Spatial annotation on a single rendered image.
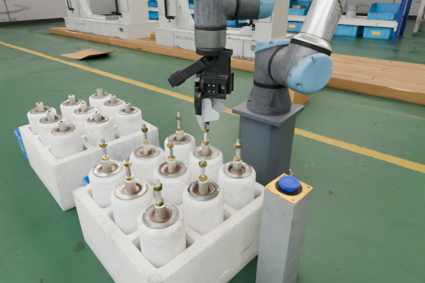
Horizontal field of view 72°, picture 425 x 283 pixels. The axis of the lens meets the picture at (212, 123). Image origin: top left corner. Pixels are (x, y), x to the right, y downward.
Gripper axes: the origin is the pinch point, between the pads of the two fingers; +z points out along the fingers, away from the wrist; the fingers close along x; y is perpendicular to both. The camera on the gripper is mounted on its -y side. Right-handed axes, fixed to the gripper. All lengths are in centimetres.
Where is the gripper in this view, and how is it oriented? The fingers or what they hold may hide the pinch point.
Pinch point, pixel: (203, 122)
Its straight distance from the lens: 78.6
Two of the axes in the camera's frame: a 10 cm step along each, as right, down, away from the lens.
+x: 3.2, -4.0, 8.6
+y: 9.5, 1.4, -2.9
